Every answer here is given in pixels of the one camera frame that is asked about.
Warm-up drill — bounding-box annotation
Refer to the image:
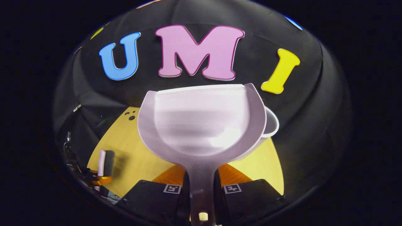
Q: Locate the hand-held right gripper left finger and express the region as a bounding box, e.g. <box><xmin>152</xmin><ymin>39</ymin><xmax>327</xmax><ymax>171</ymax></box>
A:
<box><xmin>117</xmin><ymin>164</ymin><xmax>191</xmax><ymax>226</ymax></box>

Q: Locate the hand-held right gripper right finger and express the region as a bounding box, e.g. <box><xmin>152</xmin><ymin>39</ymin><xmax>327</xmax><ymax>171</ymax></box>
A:
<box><xmin>215</xmin><ymin>163</ymin><xmax>285</xmax><ymax>226</ymax></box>

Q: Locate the lavender plastic dustpan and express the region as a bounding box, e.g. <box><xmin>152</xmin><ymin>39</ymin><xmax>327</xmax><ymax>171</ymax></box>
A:
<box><xmin>137</xmin><ymin>83</ymin><xmax>267</xmax><ymax>226</ymax></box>

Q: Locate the white ribbed garbage bin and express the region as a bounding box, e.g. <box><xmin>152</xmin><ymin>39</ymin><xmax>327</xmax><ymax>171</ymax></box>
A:
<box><xmin>234</xmin><ymin>106</ymin><xmax>280</xmax><ymax>161</ymax></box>

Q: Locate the yellow wooden desktop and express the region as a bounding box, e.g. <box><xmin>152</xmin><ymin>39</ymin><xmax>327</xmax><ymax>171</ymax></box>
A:
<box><xmin>87</xmin><ymin>106</ymin><xmax>285</xmax><ymax>198</ymax></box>

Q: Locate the black backdrop cloth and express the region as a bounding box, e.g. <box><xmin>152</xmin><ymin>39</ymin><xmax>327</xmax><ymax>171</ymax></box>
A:
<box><xmin>53</xmin><ymin>0</ymin><xmax>350</xmax><ymax>201</ymax></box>

